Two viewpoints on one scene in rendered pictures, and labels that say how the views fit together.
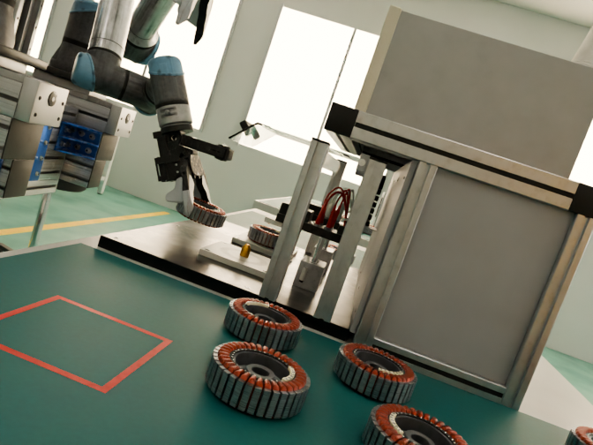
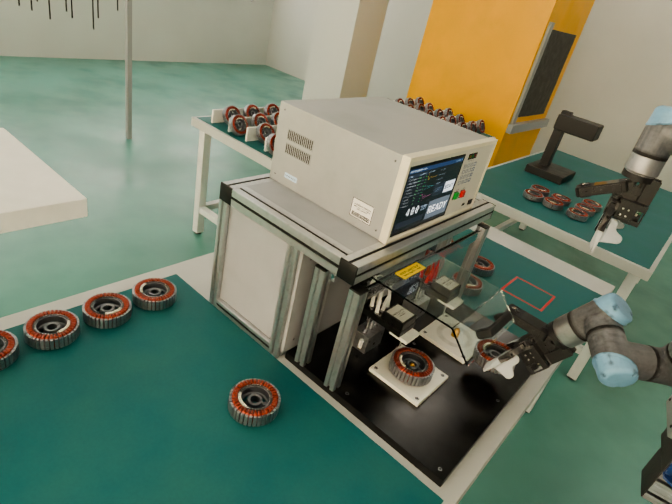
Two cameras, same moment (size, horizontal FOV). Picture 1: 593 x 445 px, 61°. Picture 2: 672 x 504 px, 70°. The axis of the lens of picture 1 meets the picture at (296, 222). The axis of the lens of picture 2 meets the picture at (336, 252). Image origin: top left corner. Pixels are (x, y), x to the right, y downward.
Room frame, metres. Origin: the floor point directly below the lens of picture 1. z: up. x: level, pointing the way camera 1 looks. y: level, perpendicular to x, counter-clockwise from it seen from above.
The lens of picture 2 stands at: (2.26, 0.27, 1.60)
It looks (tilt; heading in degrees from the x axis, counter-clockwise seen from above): 29 degrees down; 208
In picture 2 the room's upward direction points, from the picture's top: 14 degrees clockwise
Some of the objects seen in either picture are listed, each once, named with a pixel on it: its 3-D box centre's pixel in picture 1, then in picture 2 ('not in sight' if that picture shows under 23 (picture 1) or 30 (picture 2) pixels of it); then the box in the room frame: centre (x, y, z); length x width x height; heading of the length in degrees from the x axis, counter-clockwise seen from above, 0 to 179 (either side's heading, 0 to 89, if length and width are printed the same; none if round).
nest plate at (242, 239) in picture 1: (266, 245); (409, 373); (1.30, 0.05, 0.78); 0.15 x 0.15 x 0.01; 83
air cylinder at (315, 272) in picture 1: (310, 273); (415, 305); (1.04, -0.06, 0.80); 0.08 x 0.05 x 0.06; 173
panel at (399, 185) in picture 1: (379, 230); (373, 265); (1.15, -0.18, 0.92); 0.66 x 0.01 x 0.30; 173
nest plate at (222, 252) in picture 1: (243, 259); (453, 337); (1.06, 0.08, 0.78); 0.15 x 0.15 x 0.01; 83
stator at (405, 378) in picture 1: (374, 372); not in sight; (0.68, -0.17, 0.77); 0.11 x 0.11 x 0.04
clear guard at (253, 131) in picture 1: (302, 152); (433, 293); (1.32, 0.04, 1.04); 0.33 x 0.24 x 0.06; 83
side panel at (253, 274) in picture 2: not in sight; (252, 277); (1.45, -0.37, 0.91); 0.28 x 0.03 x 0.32; 83
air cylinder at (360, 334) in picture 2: (321, 257); (367, 335); (1.28, -0.09, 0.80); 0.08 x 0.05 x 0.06; 173
